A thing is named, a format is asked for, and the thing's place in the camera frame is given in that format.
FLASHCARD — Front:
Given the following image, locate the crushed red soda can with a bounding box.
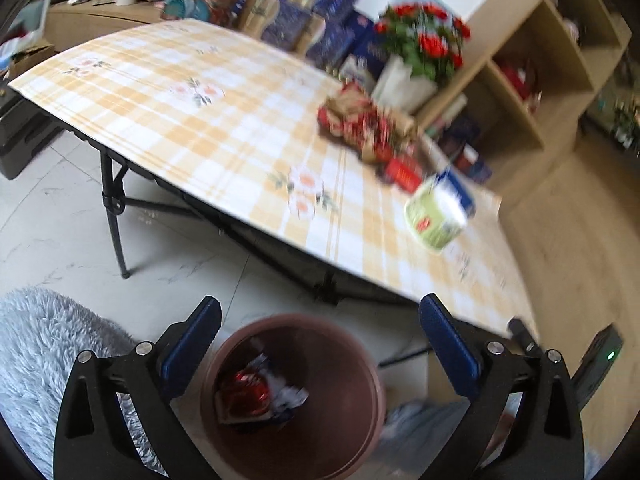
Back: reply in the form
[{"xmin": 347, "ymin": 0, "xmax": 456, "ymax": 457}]
[{"xmin": 215, "ymin": 366, "xmax": 271, "ymax": 425}]

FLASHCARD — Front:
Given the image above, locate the green instant noodle cup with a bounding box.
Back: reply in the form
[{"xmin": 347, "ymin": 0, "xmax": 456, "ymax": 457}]
[{"xmin": 405, "ymin": 169, "xmax": 476, "ymax": 252}]

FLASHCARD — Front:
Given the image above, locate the red white cigarette box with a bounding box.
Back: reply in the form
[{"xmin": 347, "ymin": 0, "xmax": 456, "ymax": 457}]
[{"xmin": 383, "ymin": 155, "xmax": 423, "ymax": 194}]

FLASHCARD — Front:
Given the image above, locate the red gold wrapper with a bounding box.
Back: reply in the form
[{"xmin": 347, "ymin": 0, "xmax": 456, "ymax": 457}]
[{"xmin": 317, "ymin": 81, "xmax": 418, "ymax": 165}]

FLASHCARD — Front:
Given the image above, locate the maroon plastic trash bin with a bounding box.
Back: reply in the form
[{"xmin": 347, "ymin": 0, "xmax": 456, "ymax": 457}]
[{"xmin": 201, "ymin": 314, "xmax": 386, "ymax": 479}]

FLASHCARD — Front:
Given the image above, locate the grey fluffy rug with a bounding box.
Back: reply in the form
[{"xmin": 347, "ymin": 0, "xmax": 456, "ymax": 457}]
[{"xmin": 1, "ymin": 287, "xmax": 137, "ymax": 479}]

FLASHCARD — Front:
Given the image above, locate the folding table black leg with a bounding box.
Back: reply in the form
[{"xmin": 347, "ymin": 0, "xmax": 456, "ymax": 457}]
[{"xmin": 100, "ymin": 152, "xmax": 130, "ymax": 280}]

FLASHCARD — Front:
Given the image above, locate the yellow plaid tablecloth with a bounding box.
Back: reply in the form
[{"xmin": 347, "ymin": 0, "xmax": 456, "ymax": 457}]
[{"xmin": 12, "ymin": 20, "xmax": 534, "ymax": 334}]

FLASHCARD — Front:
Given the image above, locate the white flower pot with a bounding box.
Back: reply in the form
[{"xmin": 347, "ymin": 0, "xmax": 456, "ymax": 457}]
[{"xmin": 371, "ymin": 54, "xmax": 438, "ymax": 115}]

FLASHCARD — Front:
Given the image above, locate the wooden shelf unit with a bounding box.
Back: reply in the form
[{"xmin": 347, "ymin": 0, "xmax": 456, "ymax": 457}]
[{"xmin": 416, "ymin": 0, "xmax": 631, "ymax": 209}]

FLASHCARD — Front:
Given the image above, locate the red rose bouquet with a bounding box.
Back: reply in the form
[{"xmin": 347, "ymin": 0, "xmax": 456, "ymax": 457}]
[{"xmin": 374, "ymin": 2, "xmax": 472, "ymax": 87}]

